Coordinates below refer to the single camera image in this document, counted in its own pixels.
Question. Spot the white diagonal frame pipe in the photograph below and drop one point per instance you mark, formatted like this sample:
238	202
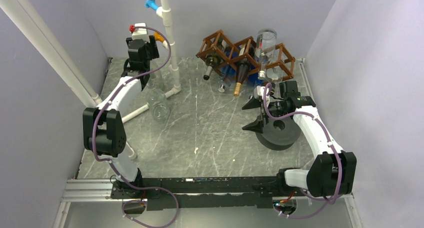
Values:
47	100

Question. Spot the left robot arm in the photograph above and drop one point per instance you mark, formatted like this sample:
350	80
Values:
103	129

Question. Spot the brown wooden wine rack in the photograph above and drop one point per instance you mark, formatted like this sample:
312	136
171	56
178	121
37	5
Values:
229	52

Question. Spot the dark grey foam spool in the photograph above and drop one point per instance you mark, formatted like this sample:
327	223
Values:
279	135

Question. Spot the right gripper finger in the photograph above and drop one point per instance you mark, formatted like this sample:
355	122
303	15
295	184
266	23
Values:
253	103
256	126

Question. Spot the large clear bottle white stopper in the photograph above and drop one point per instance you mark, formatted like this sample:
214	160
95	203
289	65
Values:
265	48

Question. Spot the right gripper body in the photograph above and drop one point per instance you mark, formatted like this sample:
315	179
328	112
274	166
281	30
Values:
276	108

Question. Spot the orange tap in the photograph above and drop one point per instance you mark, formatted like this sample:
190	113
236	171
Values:
159	38

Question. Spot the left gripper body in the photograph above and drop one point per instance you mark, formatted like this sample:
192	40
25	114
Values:
152	50

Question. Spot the clear glass jar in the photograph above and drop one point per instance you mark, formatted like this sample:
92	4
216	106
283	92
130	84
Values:
158	104

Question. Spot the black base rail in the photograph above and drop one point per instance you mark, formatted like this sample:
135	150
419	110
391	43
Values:
205	192

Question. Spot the green bottle grey cap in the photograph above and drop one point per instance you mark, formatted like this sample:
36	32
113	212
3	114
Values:
212	60

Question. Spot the clear bottle dark label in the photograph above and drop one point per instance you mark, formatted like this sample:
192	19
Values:
157	76

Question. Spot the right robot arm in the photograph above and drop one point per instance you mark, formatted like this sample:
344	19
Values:
332	172

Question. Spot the white pvc pipe stand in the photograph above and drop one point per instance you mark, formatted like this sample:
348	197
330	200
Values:
169	44

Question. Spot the brown bottle gold foil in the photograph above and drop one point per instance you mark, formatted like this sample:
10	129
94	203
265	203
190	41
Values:
243	69

